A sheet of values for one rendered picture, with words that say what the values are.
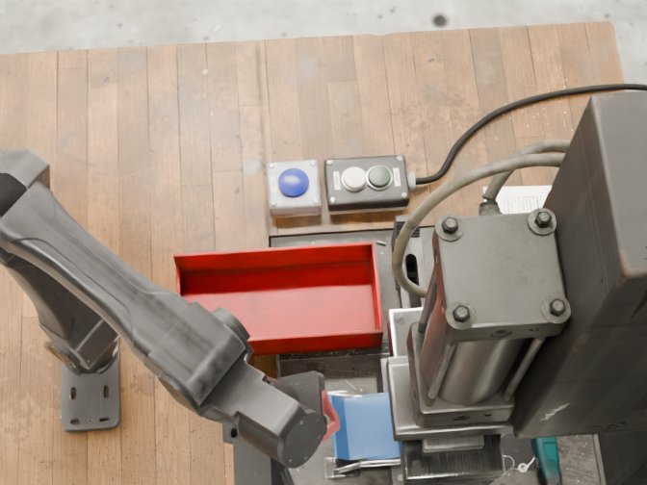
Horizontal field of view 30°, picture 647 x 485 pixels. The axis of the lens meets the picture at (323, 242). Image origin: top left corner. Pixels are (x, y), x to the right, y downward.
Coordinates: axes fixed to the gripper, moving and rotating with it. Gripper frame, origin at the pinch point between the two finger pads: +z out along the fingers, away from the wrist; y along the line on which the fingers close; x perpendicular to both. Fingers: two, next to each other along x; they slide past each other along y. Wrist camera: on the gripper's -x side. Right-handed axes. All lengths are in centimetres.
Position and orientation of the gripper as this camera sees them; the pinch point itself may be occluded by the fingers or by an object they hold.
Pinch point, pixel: (321, 424)
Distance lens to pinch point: 132.0
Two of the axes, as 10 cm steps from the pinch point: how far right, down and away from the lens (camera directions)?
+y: 8.6, -2.3, -4.5
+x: -0.6, -9.3, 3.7
